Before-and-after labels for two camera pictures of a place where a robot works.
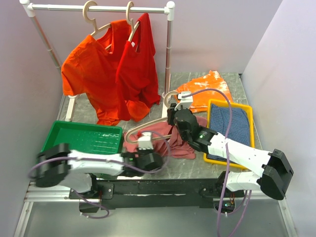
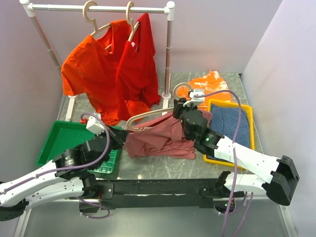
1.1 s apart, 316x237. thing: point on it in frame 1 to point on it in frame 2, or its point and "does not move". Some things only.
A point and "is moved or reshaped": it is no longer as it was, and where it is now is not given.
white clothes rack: (29, 8) does not move
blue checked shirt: (219, 119) does not move
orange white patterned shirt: (212, 80) does not move
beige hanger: (150, 122) to (130, 128)
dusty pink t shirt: (164, 138) is moved or reshaped
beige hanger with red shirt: (133, 27) does not move
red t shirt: (136, 77) does not move
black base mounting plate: (189, 193) does not move
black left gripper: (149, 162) to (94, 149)
